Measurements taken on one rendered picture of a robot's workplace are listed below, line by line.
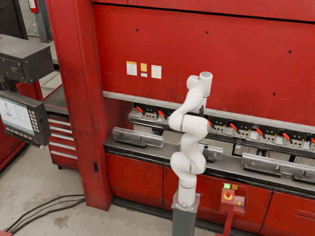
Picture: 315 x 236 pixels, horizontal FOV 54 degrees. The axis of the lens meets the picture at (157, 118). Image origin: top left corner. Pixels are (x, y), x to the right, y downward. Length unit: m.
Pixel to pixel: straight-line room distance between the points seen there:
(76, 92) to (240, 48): 1.34
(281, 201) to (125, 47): 1.83
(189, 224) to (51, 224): 1.69
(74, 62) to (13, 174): 2.15
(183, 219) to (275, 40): 1.39
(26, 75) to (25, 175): 2.17
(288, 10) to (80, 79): 1.57
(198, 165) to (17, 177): 2.74
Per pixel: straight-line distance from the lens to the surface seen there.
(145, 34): 2.36
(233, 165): 2.79
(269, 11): 2.14
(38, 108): 2.31
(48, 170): 4.14
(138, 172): 3.02
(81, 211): 3.58
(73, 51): 2.45
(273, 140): 2.60
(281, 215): 3.03
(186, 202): 2.21
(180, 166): 1.98
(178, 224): 2.38
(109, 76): 2.64
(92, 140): 2.85
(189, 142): 1.76
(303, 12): 2.15
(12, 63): 2.26
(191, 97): 1.68
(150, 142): 2.88
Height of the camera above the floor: 2.74
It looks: 35 degrees down
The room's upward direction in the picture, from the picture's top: straight up
